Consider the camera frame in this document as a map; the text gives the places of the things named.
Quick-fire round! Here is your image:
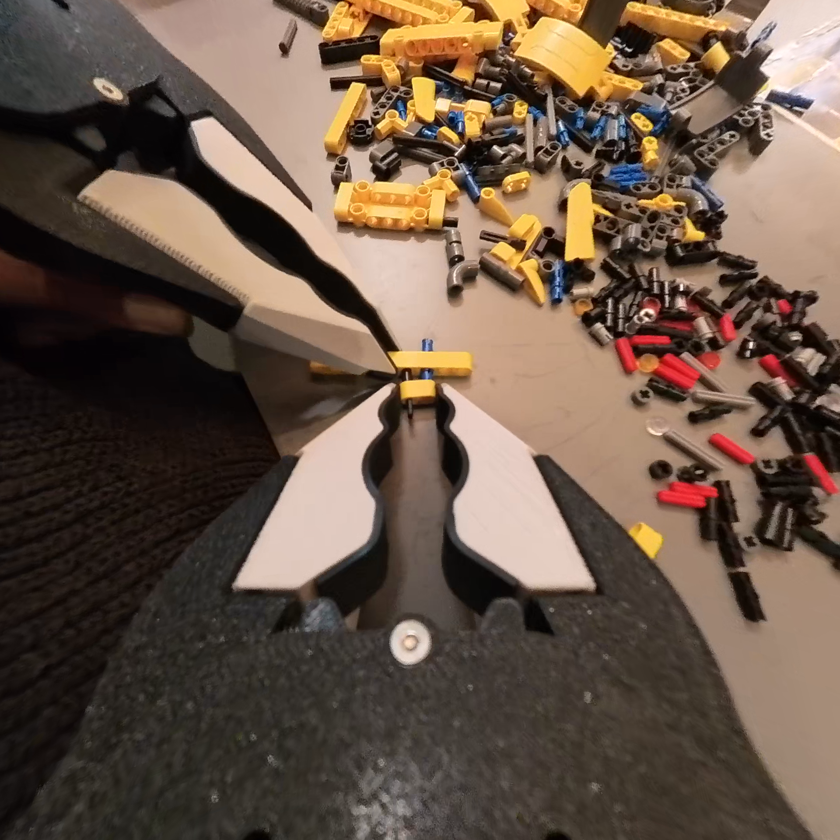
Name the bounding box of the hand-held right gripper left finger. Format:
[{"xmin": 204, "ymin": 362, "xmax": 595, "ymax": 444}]
[{"xmin": 231, "ymin": 382, "xmax": 403, "ymax": 614}]

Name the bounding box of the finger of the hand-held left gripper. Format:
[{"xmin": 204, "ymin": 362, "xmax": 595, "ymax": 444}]
[
  {"xmin": 77, "ymin": 167, "xmax": 403, "ymax": 378},
  {"xmin": 182, "ymin": 115, "xmax": 403, "ymax": 355}
]

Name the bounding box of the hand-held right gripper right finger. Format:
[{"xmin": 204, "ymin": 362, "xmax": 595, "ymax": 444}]
[{"xmin": 433, "ymin": 382, "xmax": 598, "ymax": 619}]

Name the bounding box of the long yellow toy beam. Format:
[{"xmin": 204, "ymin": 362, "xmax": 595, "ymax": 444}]
[{"xmin": 310, "ymin": 350, "xmax": 473, "ymax": 380}]

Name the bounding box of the person's left hand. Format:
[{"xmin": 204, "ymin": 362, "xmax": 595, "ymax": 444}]
[{"xmin": 0, "ymin": 252, "xmax": 194, "ymax": 349}]

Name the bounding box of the small yellow slope piece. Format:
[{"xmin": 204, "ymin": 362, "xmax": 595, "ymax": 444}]
[{"xmin": 626, "ymin": 521, "xmax": 665, "ymax": 560}]

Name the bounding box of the pile of yellow grey bricks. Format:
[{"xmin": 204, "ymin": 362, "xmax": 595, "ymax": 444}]
[{"xmin": 272, "ymin": 0, "xmax": 815, "ymax": 309}]

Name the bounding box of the person's dark knit sweater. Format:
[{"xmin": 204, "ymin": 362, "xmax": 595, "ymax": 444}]
[{"xmin": 0, "ymin": 341, "xmax": 280, "ymax": 815}]

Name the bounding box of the pile of black red pins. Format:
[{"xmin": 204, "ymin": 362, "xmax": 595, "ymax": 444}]
[{"xmin": 577, "ymin": 262, "xmax": 840, "ymax": 624}]

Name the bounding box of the yellow frame block with holes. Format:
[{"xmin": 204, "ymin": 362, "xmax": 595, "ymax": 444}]
[{"xmin": 332, "ymin": 180, "xmax": 448, "ymax": 231}]

